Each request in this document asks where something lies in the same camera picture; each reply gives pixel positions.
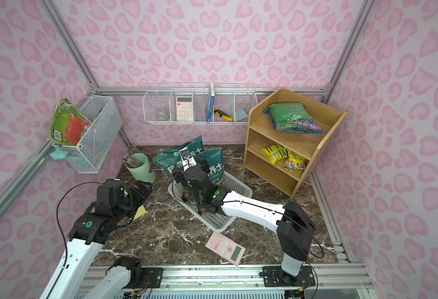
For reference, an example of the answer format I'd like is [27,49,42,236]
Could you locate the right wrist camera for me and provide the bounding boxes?
[179,147,196,171]

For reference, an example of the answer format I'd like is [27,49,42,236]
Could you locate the clear glass bowl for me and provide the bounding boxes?
[154,107,170,122]

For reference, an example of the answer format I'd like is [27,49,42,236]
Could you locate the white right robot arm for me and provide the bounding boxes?
[172,164,315,277]

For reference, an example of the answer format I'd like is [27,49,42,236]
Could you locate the blue book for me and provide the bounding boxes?
[205,82,215,123]

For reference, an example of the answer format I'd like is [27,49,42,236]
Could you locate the white plastic basket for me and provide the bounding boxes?
[167,171,254,233]

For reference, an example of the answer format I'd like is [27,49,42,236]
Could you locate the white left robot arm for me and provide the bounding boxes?
[41,179,153,299]

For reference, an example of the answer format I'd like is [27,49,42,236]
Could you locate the yellow utility knife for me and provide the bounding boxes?
[214,109,233,122]

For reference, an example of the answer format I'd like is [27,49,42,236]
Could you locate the yellow floral fertilizer packet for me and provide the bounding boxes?
[282,150,307,173]

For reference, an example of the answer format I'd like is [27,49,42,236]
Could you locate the mint green star hook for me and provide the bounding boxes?
[50,147,68,161]

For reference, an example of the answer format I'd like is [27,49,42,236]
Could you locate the light blue cup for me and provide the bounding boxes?
[235,108,248,122]

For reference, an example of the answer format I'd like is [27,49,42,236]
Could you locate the dark green soil bag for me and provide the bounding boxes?
[152,135,204,174]
[198,148,224,185]

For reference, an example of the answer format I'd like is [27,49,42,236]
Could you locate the pink calculator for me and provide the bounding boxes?
[205,232,246,266]

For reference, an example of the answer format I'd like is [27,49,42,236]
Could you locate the white wire wall basket back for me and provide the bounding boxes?
[142,83,258,125]

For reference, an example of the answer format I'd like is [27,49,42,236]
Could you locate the wooden shelf unit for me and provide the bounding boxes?
[244,88,347,198]

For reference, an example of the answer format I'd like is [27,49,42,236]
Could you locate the bright green flower fertilizer bag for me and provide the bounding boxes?
[264,102,327,135]

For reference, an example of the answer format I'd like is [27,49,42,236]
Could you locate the white mesh wall basket left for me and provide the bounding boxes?
[52,95,123,174]

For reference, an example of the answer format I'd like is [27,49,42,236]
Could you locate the yellow sticky note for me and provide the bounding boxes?
[133,205,147,221]

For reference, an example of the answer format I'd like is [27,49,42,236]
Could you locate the green red seed packet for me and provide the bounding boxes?
[49,98,92,146]

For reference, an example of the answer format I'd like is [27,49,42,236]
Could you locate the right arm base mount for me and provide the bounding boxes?
[259,265,317,288]

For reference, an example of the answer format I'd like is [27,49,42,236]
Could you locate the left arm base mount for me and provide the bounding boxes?
[108,256,164,290]

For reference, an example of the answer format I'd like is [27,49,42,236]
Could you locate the white orange calculator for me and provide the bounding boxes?
[176,96,194,122]

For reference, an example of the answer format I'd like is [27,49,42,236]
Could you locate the green pencil cup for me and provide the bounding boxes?
[123,153,157,183]

